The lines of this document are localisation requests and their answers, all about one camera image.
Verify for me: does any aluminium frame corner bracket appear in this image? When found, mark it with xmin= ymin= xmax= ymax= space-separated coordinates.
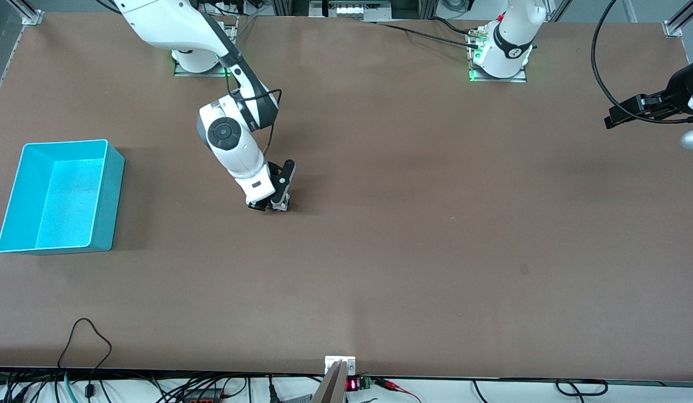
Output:
xmin=662 ymin=0 xmax=693 ymax=38
xmin=11 ymin=0 xmax=45 ymax=27

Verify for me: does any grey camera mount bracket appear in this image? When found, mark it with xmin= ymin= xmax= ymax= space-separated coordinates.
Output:
xmin=312 ymin=355 xmax=357 ymax=403

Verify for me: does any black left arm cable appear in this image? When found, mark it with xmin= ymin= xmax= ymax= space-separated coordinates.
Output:
xmin=591 ymin=0 xmax=693 ymax=124

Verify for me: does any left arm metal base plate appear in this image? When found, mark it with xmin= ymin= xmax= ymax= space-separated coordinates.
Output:
xmin=468 ymin=28 xmax=527 ymax=83

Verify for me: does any red clip lead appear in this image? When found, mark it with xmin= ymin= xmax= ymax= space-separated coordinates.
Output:
xmin=377 ymin=378 xmax=422 ymax=402

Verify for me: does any long black table cable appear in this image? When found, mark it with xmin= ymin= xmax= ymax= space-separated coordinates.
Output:
xmin=374 ymin=21 xmax=481 ymax=50

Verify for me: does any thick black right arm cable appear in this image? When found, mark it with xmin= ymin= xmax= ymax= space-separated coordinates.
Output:
xmin=225 ymin=70 xmax=283 ymax=163

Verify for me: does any looped black cable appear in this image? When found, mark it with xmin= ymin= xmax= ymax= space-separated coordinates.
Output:
xmin=555 ymin=379 xmax=609 ymax=396

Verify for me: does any black cable with inline box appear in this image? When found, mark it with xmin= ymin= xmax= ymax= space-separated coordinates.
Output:
xmin=57 ymin=318 xmax=112 ymax=399

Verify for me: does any short black table cable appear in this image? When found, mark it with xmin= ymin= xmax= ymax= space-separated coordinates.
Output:
xmin=430 ymin=17 xmax=477 ymax=35

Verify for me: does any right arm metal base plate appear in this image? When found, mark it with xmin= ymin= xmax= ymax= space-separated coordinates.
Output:
xmin=173 ymin=16 xmax=239 ymax=77

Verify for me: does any aluminium frame side rail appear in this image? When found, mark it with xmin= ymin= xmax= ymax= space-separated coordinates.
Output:
xmin=0 ymin=0 xmax=23 ymax=115

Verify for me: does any white light panel device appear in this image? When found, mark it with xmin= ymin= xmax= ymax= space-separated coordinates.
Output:
xmin=310 ymin=0 xmax=393 ymax=22

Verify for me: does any cyan plastic bin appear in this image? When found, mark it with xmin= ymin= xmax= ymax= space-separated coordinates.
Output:
xmin=0 ymin=139 xmax=126 ymax=256

